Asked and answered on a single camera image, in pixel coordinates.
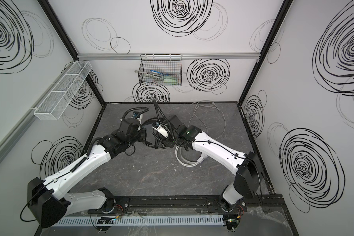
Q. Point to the black wire basket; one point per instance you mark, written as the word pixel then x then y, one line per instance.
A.
pixel 172 67

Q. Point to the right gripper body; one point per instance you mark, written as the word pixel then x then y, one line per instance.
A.
pixel 167 138

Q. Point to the aluminium wall rail left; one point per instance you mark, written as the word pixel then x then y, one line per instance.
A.
pixel 20 128

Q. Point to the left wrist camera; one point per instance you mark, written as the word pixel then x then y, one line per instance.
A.
pixel 138 116

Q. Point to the white slotted cable duct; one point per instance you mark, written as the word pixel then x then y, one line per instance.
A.
pixel 107 221

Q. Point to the right black corner post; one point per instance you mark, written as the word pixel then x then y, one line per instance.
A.
pixel 267 45

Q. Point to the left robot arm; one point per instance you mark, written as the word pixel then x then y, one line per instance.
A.
pixel 49 199

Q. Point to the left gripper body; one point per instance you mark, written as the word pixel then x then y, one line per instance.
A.
pixel 143 134

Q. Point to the aluminium wall rail back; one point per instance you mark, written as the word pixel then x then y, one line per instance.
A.
pixel 168 56

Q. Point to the items in wire basket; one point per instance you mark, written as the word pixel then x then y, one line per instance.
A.
pixel 159 78

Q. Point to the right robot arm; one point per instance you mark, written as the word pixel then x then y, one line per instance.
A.
pixel 247 168

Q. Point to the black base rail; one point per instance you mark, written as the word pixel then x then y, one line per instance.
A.
pixel 202 204

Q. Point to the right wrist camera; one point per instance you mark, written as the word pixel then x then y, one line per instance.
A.
pixel 160 129

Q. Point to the white headphones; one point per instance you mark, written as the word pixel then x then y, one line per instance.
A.
pixel 189 160

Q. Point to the black blue gaming headset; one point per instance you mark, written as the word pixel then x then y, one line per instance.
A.
pixel 167 125

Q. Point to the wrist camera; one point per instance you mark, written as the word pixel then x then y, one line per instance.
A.
pixel 138 116
pixel 160 129

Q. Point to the black corner frame post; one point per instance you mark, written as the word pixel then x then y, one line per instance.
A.
pixel 51 15

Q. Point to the aluminium wall rail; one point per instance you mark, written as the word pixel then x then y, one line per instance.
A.
pixel 168 56
pixel 20 128

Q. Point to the white mesh wall tray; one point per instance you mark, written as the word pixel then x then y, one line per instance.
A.
pixel 63 91

